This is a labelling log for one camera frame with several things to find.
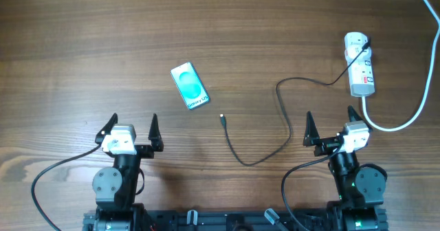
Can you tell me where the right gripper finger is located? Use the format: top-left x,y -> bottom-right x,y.
302,111 -> 320,146
347,105 -> 373,132

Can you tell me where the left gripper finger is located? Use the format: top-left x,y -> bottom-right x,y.
95,113 -> 118,144
148,113 -> 163,148

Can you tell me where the Galaxy S25 smartphone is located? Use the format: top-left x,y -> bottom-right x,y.
170,62 -> 210,110

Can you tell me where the black USB charging cable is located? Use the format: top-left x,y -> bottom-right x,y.
219,38 -> 372,167

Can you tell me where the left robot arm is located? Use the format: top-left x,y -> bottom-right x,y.
82,113 -> 164,231

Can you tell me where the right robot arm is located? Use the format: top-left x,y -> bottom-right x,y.
303,106 -> 389,231

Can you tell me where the white USB charger plug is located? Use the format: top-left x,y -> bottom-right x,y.
344,43 -> 372,63

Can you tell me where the white power strip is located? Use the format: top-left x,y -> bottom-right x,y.
344,32 -> 375,97

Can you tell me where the black aluminium base frame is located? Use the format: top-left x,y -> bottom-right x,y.
82,208 -> 389,231

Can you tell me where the white power strip cord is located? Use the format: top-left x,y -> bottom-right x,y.
360,0 -> 440,133

